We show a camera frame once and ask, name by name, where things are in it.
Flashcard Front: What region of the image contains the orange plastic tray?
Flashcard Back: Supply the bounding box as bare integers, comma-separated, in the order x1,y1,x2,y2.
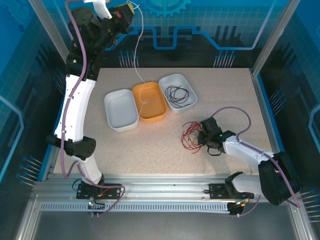
131,81,168,123

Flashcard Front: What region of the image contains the white plastic tray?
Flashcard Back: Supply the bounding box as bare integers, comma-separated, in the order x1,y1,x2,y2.
158,73,198,115
103,88,140,133

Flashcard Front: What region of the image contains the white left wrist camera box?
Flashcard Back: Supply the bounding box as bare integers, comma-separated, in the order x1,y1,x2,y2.
83,0,113,20

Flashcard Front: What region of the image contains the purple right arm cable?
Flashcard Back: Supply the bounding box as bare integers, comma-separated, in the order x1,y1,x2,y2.
211,106,301,217

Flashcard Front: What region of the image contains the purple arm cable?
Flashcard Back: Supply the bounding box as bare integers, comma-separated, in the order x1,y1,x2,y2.
60,0,126,219
211,106,301,217

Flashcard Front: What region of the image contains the aluminium frame post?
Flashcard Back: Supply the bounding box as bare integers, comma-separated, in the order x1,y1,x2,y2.
27,0,82,77
251,0,301,77

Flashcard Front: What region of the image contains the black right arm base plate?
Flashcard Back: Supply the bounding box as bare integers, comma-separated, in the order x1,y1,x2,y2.
208,182,255,201

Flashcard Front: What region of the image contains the aluminium table side rail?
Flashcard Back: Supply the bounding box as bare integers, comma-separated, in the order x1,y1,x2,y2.
41,71,83,182
249,68,288,182

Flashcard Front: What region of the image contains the aluminium mounting rail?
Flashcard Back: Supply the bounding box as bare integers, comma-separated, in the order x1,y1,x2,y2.
33,173,298,201

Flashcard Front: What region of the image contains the slotted grey cable duct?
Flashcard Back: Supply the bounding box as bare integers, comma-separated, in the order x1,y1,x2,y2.
39,202,232,214

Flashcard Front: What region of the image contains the grey metal basin frame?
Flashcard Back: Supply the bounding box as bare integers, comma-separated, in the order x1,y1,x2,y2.
14,193,312,240

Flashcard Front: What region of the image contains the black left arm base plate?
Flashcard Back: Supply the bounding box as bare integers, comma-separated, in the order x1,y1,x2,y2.
76,183,123,200

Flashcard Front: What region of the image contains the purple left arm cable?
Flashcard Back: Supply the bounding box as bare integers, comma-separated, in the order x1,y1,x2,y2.
60,0,126,219

